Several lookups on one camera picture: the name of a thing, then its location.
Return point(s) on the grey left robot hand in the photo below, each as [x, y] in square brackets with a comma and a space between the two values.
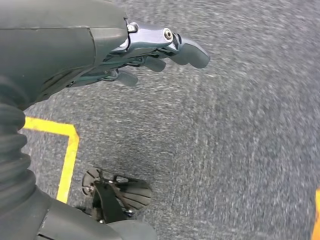
[50, 43]

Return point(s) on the yellow floor tape corner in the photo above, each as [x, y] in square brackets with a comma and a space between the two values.
[69, 159]

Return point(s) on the grey robot body shell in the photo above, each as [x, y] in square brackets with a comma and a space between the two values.
[75, 228]

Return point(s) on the yellow floor tape strip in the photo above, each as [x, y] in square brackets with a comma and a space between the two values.
[317, 218]

